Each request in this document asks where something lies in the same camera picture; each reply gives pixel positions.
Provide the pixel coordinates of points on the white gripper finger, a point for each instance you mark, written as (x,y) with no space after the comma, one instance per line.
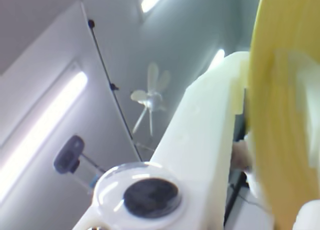
(200,139)
(310,217)

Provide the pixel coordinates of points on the yellow plastic plate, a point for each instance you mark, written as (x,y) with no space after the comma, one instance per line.
(275,139)

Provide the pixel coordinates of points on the white ceiling fan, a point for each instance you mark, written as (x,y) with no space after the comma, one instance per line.
(152,101)

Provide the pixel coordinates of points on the grey webcam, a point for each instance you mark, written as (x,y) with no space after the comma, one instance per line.
(68,154)

